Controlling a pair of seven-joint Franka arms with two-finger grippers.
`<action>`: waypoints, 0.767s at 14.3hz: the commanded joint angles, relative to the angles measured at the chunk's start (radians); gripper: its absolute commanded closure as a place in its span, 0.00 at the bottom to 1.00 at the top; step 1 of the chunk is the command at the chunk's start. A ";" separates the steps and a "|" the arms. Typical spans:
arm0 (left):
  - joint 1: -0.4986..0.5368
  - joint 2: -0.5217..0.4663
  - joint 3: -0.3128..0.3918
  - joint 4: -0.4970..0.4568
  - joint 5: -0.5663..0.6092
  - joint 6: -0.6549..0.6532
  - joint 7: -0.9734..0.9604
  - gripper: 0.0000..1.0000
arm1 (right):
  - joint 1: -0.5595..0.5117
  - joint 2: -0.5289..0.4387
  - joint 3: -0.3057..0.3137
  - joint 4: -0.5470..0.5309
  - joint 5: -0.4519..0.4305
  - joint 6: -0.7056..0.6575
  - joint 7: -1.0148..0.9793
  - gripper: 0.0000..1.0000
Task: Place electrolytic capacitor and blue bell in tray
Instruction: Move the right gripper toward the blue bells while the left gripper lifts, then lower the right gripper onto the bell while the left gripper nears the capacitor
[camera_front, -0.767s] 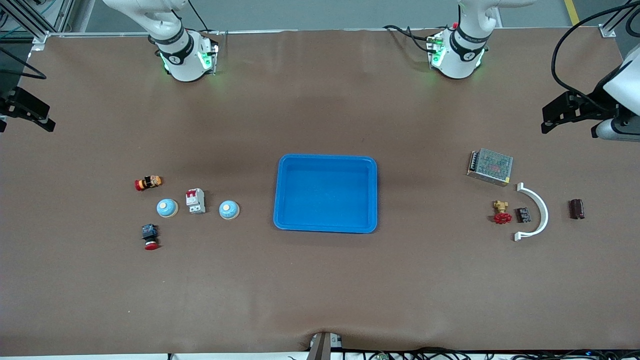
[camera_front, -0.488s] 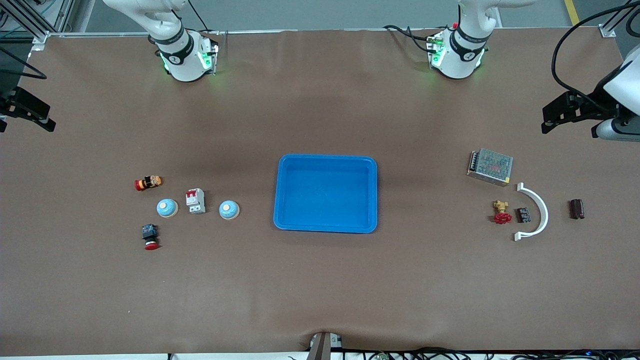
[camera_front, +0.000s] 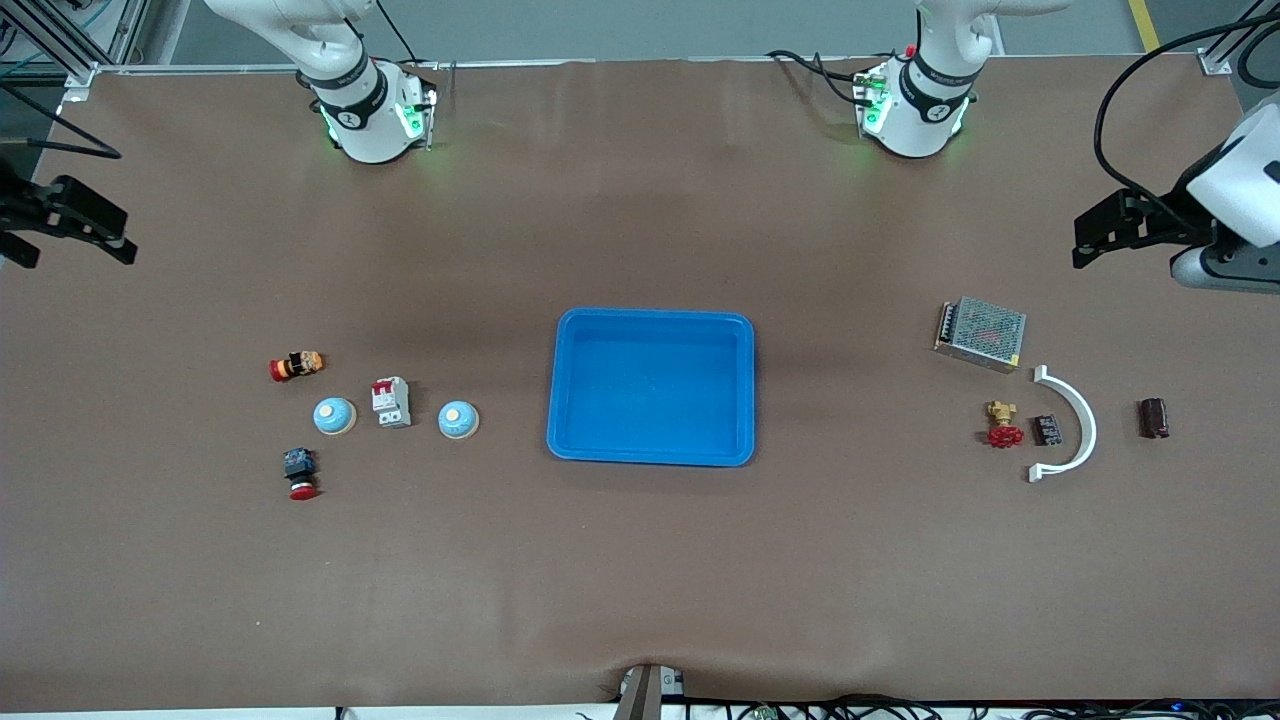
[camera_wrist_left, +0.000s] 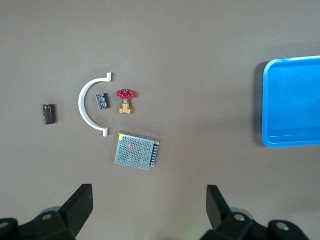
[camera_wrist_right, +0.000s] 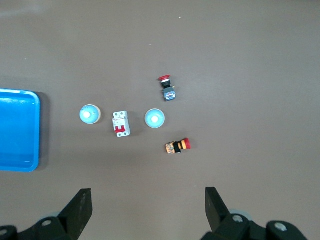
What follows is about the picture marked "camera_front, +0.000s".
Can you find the metal mesh power supply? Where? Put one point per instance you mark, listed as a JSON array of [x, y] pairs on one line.
[[981, 333]]

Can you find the aluminium frame post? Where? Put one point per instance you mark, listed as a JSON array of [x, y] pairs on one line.
[[80, 75], [1215, 62]]

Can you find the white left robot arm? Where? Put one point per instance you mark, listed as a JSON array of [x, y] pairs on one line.
[[915, 110]]

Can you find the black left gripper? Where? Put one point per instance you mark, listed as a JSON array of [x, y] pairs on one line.
[[1168, 222]]

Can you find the dark brown relay block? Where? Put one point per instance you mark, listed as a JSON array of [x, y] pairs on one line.
[[1153, 417]]

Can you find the red black emergency stop button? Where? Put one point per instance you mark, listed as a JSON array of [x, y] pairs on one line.
[[301, 473]]

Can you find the white red circuit breaker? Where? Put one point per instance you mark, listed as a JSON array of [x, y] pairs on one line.
[[391, 402]]

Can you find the small black terminal block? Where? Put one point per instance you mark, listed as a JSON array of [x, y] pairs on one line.
[[1047, 430]]

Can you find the white curved pipe clamp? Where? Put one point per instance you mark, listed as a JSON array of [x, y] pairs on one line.
[[1088, 425]]

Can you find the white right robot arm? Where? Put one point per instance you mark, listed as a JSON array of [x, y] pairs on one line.
[[365, 120]]

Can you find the brown table mat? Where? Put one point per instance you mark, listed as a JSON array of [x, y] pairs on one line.
[[640, 580]]

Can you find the blue plastic tray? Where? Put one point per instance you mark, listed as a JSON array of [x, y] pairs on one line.
[[650, 390]]

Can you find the blue bell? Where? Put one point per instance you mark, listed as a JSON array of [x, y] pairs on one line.
[[458, 419], [334, 415]]

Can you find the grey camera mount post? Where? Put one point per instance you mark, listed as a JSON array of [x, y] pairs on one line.
[[648, 695]]

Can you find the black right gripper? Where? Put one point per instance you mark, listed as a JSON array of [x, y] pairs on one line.
[[20, 208]]

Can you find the orange red push button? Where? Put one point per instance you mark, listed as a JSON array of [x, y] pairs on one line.
[[296, 366]]

